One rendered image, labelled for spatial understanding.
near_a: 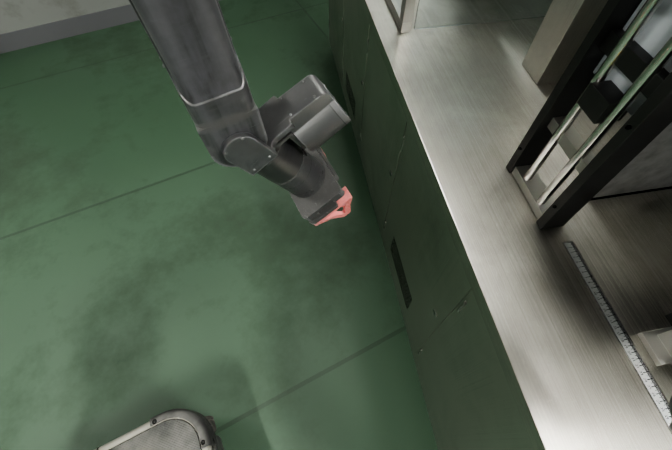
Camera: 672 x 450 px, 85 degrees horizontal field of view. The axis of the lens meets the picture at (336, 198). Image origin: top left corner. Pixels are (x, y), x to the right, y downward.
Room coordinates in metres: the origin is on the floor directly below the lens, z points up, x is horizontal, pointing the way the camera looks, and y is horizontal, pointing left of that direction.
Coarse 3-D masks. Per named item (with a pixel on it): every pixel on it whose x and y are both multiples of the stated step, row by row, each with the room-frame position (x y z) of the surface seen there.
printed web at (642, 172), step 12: (648, 144) 0.42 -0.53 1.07; (660, 144) 0.42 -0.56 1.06; (636, 156) 0.42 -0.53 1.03; (648, 156) 0.42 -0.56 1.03; (660, 156) 0.43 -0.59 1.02; (624, 168) 0.42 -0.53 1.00; (636, 168) 0.42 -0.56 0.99; (648, 168) 0.43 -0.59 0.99; (660, 168) 0.43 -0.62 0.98; (612, 180) 0.42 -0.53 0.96; (624, 180) 0.43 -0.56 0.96; (636, 180) 0.43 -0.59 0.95; (648, 180) 0.44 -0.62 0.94; (660, 180) 0.44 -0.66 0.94; (600, 192) 0.42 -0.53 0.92; (612, 192) 0.43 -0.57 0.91; (624, 192) 0.43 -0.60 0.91
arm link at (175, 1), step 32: (160, 0) 0.24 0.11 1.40; (192, 0) 0.25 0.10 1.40; (160, 32) 0.24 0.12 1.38; (192, 32) 0.24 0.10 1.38; (224, 32) 0.26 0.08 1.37; (192, 64) 0.24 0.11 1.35; (224, 64) 0.25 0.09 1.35; (192, 96) 0.23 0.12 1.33; (224, 96) 0.24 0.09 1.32; (224, 128) 0.24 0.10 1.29; (256, 128) 0.25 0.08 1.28; (224, 160) 0.23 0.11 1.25
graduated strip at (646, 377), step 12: (576, 252) 0.30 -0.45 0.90; (576, 264) 0.27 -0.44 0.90; (588, 276) 0.25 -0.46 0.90; (588, 288) 0.23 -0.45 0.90; (600, 288) 0.23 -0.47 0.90; (600, 300) 0.21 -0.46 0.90; (612, 312) 0.19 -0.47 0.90; (612, 324) 0.17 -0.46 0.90; (624, 336) 0.15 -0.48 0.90; (624, 348) 0.13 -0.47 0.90; (636, 348) 0.13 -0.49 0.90; (636, 360) 0.11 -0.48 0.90; (636, 372) 0.09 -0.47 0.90; (648, 372) 0.09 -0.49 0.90; (648, 384) 0.08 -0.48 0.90; (660, 396) 0.06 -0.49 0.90; (660, 408) 0.04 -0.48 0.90
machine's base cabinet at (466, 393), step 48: (336, 0) 1.93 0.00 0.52; (336, 48) 1.92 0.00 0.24; (384, 96) 0.96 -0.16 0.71; (384, 144) 0.89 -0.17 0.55; (384, 192) 0.81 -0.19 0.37; (432, 192) 0.51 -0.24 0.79; (384, 240) 0.71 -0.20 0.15; (432, 240) 0.44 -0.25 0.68; (432, 288) 0.35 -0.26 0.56; (432, 336) 0.26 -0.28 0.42; (480, 336) 0.18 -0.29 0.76; (432, 384) 0.15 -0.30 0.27; (480, 384) 0.10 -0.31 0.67; (480, 432) 0.02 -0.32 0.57
